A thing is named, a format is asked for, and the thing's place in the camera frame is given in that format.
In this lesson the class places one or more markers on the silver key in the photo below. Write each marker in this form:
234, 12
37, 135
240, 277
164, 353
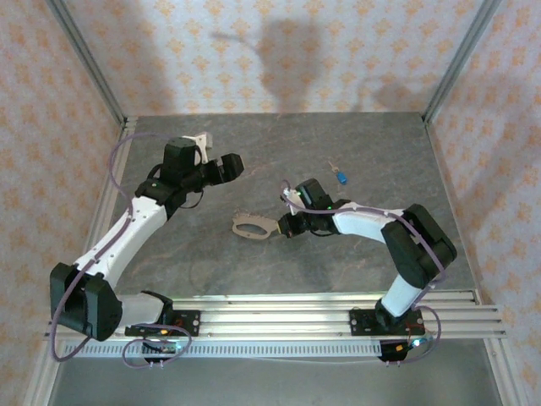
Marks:
333, 166

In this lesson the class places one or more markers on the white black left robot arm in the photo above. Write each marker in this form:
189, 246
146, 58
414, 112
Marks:
127, 228

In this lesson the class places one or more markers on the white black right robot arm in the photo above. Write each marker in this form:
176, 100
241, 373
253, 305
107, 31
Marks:
363, 224

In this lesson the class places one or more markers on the aluminium frame post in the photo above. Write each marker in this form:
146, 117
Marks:
460, 59
89, 59

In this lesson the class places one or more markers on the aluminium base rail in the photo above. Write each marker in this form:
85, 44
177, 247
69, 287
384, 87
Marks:
274, 321

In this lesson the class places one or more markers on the small circuit board green LED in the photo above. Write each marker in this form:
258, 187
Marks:
399, 347
169, 347

